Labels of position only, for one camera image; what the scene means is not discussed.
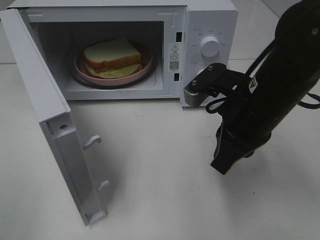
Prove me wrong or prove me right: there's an upper white power knob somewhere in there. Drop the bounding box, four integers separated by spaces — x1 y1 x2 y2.
200 35 221 58

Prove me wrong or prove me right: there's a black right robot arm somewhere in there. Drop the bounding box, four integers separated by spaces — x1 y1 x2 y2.
211 0 320 174

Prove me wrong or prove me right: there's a pink round plate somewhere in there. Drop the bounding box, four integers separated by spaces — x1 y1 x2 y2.
74 38 155 88

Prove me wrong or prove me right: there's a glass microwave turntable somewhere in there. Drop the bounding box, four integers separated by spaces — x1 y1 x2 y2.
68 48 158 90

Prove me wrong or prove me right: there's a white bread sandwich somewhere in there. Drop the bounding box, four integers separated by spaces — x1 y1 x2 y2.
83 38 143 79

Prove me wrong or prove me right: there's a white microwave oven body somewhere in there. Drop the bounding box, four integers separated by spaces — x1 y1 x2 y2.
6 0 238 107

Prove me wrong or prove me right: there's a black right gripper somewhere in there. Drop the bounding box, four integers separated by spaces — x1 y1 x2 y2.
210 74 300 175

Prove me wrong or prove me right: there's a lower white timer knob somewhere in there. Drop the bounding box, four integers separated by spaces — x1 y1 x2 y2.
196 68 205 77

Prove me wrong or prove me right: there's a white microwave door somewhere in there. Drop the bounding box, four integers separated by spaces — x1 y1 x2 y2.
0 8 105 226

